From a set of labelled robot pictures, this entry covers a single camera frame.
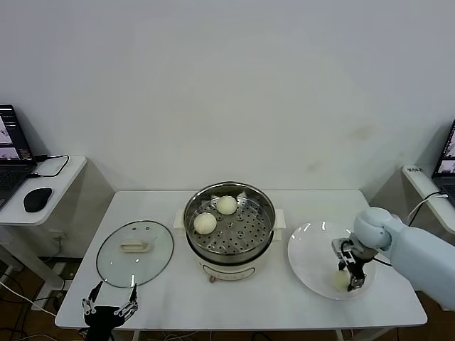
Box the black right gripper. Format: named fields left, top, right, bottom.
left=336, top=257, right=370, bottom=293

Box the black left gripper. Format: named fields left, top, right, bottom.
left=81, top=280, right=139, bottom=341

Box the white steamed baozi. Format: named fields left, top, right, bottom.
left=331, top=270, right=351, bottom=292
left=193, top=212, right=218, bottom=235
left=216, top=195, right=237, bottom=216

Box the round glass pot lid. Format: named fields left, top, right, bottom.
left=96, top=220, right=175, bottom=288

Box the perforated steel steamer basket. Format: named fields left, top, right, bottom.
left=183, top=181, right=277, bottom=257

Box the round white plate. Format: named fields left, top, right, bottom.
left=287, top=221, right=377, bottom=301

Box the white side desk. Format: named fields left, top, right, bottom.
left=401, top=165, right=455, bottom=313
left=0, top=155, right=88, bottom=312

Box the cream electric cooker base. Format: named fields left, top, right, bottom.
left=173, top=208, right=287, bottom=284

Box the black computer mouse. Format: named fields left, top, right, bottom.
left=23, top=187, right=53, bottom=213

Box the open black laptop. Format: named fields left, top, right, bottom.
left=430, top=119, right=455, bottom=209
left=0, top=104, right=38, bottom=210

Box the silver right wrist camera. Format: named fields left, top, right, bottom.
left=331, top=238, right=356, bottom=259

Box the white floor cable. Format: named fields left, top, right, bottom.
left=0, top=278, right=60, bottom=317

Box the white and black charger cable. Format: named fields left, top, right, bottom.
left=407, top=191, right=449, bottom=228

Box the black laptop cable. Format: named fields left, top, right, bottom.
left=30, top=153, right=70, bottom=178

